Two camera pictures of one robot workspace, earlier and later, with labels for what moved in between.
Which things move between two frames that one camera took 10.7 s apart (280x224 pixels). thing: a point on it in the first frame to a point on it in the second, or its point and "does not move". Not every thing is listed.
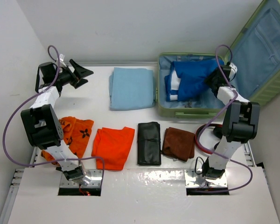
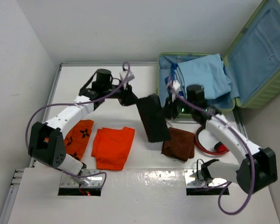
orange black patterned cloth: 76,133 does not move
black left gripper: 79,72 to 127,97
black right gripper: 208,80 to 169,106
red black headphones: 218,129 does not move
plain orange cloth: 114,145 does not move
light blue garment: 131,88 to 207,71
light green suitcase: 260,54 does not move
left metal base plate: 96,175 does not move
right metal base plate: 193,180 does not move
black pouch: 149,151 to 155,124
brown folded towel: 178,144 does not move
